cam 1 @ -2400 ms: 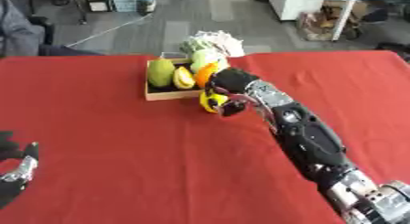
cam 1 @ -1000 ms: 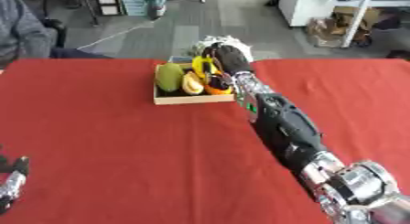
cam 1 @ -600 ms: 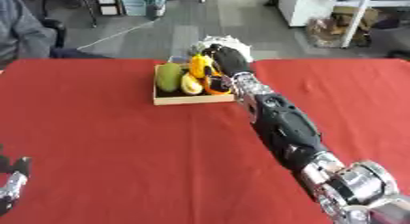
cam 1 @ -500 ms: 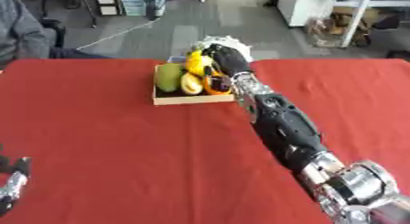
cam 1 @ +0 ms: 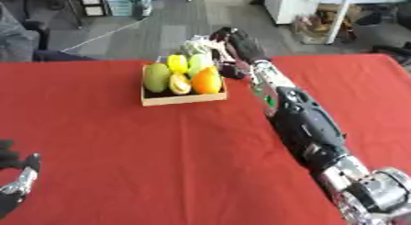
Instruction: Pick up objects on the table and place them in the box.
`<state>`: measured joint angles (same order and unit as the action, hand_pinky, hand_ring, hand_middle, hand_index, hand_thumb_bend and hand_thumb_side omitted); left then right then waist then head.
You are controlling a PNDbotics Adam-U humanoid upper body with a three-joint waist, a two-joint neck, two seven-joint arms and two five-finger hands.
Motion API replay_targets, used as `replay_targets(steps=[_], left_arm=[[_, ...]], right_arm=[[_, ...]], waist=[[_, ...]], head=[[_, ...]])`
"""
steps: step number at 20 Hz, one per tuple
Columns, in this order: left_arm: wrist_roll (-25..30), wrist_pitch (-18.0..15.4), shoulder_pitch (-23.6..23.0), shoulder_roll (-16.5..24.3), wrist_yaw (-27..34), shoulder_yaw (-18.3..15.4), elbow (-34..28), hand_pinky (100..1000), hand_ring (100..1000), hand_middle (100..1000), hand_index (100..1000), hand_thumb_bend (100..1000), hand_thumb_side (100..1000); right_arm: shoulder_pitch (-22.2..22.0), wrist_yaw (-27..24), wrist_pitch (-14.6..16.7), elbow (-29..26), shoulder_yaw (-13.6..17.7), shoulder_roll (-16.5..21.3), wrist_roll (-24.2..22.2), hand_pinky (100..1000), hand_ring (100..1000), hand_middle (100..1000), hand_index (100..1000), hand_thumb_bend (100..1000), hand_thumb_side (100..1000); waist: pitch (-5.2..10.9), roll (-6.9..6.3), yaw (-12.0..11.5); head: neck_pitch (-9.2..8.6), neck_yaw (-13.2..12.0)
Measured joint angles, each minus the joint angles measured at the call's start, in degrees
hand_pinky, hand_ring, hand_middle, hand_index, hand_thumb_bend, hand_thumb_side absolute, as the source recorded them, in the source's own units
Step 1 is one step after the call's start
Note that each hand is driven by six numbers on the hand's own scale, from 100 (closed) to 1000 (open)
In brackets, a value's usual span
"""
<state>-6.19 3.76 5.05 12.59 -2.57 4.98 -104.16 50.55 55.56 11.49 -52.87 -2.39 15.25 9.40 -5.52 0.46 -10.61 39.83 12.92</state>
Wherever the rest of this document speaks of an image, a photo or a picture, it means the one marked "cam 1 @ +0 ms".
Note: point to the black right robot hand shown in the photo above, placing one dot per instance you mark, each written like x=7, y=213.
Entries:
x=247, y=46

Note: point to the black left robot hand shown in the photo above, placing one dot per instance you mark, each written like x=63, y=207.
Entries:
x=7, y=156

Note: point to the pale green white toy vegetable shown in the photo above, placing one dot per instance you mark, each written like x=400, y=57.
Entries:
x=196, y=46

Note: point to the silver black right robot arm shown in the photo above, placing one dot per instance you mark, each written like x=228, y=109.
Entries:
x=305, y=124

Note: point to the tan cardboard box black inside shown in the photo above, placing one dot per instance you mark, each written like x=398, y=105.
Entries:
x=182, y=99

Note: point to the light green toy fruit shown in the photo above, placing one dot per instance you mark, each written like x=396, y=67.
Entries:
x=198, y=64

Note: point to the orange toy fruit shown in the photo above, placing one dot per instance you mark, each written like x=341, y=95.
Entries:
x=206, y=81

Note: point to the white cabinet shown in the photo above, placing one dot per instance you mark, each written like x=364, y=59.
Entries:
x=289, y=5

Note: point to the brown cardboard clutter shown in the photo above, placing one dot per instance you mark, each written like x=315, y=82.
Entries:
x=313, y=28

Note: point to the yellow toy bell pepper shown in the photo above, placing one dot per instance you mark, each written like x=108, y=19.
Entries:
x=177, y=63

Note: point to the yellow brown toy fruit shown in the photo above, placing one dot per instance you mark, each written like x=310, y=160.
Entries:
x=180, y=84

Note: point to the green oval toy fruit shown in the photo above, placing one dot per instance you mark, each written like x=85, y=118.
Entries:
x=156, y=78

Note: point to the dark blue seat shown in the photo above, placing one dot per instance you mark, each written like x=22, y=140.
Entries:
x=59, y=56

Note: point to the grey upholstered chair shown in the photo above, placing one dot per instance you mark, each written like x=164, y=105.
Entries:
x=15, y=36

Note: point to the light blue carton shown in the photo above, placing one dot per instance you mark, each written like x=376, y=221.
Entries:
x=121, y=3

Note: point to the white shelf frame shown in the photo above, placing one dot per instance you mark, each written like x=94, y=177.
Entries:
x=341, y=16

